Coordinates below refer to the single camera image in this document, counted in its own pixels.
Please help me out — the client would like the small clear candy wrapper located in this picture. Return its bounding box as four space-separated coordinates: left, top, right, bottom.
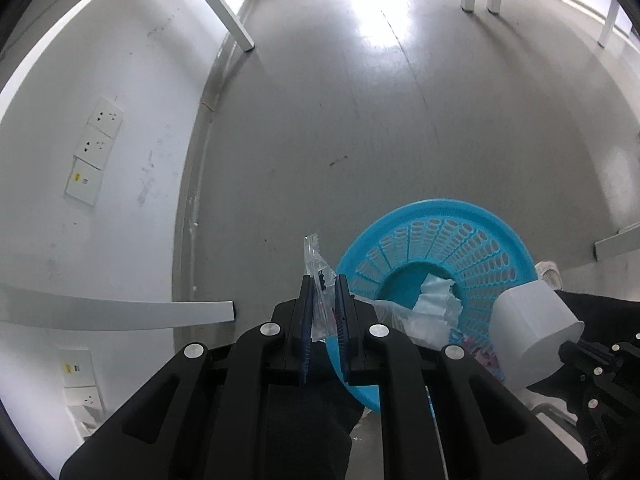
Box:
304 233 336 342

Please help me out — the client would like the blue snack bag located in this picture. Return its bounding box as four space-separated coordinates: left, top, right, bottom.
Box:
449 328 504 382

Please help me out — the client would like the white wall socket panel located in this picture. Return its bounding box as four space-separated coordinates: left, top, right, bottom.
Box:
65 98 124 206

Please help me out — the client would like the white paper towel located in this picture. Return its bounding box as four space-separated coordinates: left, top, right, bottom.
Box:
406 274 463 350

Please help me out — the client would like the white shoe right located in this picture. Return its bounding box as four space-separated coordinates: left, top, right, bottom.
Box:
535 260 563 290

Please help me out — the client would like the white paper cup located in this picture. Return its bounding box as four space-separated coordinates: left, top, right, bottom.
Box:
489 281 585 391

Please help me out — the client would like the blue plastic trash basket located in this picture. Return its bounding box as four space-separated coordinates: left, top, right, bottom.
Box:
324 198 539 415

